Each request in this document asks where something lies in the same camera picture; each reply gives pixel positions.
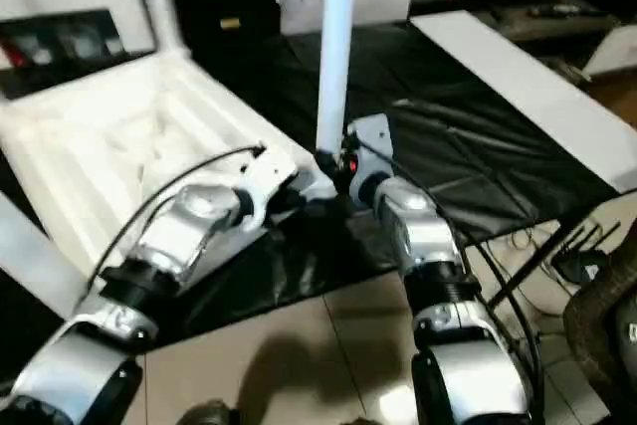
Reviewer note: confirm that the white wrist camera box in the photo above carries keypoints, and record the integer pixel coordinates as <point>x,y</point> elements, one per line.
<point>264,176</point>
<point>370,136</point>

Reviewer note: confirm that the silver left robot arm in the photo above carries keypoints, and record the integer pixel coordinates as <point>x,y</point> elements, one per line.
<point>179,236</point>

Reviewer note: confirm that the small yellow label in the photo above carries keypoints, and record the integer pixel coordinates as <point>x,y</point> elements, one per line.
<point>231,23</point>

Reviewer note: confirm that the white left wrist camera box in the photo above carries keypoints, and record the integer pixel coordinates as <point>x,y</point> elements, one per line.
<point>264,176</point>

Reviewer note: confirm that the brown low bench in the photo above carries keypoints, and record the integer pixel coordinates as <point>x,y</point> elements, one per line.
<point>498,17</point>

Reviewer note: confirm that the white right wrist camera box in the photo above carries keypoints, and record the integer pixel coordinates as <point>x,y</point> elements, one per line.
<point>370,136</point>

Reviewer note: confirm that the brown wicker basket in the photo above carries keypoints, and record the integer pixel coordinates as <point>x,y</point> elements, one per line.
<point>607,345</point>

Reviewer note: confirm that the black floor charger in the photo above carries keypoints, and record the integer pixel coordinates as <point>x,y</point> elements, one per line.
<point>575,268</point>

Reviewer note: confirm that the white sheet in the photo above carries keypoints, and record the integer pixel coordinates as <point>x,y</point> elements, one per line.
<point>537,87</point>

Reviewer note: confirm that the white glass-door sideboard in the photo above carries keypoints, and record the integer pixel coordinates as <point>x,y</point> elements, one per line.
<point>70,7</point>

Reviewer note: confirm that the black work mat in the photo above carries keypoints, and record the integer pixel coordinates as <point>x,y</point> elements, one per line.
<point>448,126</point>

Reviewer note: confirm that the black remote control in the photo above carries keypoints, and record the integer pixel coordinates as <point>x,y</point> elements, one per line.
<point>562,10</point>

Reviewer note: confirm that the white plastic table top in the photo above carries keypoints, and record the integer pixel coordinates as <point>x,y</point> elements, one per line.
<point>119,136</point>

